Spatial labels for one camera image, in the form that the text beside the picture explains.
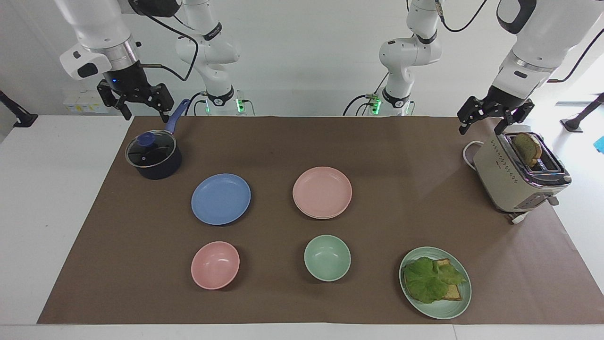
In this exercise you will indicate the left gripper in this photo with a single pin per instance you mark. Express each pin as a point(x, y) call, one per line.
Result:
point(507, 101)

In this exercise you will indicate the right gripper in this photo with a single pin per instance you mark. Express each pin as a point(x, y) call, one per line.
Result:
point(126, 81)

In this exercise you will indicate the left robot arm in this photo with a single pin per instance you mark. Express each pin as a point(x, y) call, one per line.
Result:
point(542, 38)

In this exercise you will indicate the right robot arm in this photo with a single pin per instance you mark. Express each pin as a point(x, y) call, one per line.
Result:
point(101, 28)

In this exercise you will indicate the brown bread slice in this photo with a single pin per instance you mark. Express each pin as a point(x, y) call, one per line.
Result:
point(526, 147)

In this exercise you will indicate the glass lid with blue knob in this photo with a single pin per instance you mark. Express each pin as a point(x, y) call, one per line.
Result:
point(151, 150)

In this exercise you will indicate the white socket strip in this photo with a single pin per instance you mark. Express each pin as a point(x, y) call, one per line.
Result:
point(82, 104)

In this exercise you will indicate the beige toaster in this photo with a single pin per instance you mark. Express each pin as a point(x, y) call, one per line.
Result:
point(505, 177)

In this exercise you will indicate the dark blue saucepan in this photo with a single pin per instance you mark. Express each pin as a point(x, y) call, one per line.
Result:
point(160, 167)

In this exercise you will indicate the black stand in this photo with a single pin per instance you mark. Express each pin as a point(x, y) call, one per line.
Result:
point(21, 118)
point(576, 122)

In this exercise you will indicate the blue object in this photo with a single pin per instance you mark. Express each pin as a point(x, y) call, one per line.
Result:
point(600, 144)

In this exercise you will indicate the blue plate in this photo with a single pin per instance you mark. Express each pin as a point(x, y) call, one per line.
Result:
point(221, 199)

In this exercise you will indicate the green lettuce leaf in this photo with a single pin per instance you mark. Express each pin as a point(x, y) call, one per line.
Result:
point(432, 281)

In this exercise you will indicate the pink bowl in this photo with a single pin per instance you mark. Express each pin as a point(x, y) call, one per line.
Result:
point(215, 265)

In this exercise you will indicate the toast slice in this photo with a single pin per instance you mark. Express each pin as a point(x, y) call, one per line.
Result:
point(454, 293)

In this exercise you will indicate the pink plate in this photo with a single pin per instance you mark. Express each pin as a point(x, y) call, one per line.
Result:
point(322, 191)

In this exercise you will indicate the beige plate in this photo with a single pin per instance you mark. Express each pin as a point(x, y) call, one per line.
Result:
point(325, 217)

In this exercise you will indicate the green plate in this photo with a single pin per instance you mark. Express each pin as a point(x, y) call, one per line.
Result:
point(441, 309)

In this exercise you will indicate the green bowl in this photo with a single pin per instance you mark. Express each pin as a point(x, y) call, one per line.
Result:
point(327, 257)

